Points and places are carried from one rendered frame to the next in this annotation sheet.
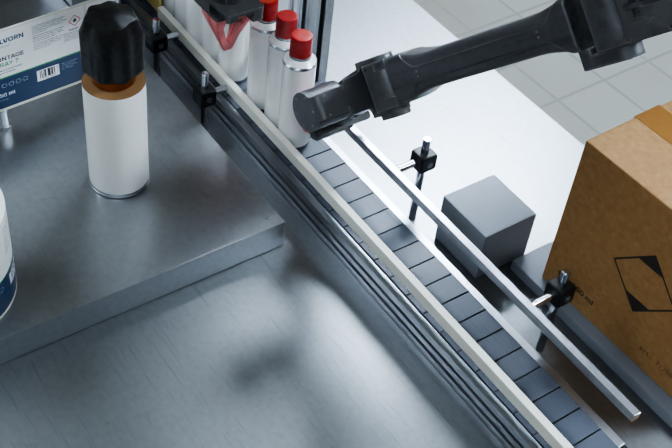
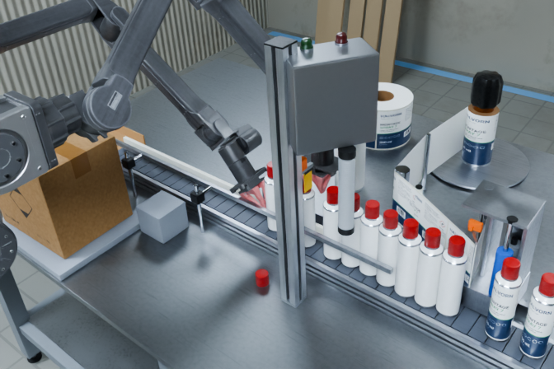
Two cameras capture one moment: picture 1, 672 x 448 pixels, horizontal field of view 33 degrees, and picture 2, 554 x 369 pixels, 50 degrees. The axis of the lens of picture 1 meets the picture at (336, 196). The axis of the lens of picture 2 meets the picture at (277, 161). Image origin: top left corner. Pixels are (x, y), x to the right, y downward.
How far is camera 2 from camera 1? 2.61 m
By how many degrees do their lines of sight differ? 103
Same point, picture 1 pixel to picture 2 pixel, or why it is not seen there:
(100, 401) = not seen: hidden behind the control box
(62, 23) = (408, 161)
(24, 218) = (373, 160)
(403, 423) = (191, 161)
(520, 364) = (145, 168)
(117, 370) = not seen: hidden behind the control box
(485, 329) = (161, 175)
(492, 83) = (160, 341)
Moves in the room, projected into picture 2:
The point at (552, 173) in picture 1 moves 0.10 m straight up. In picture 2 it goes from (119, 281) to (112, 252)
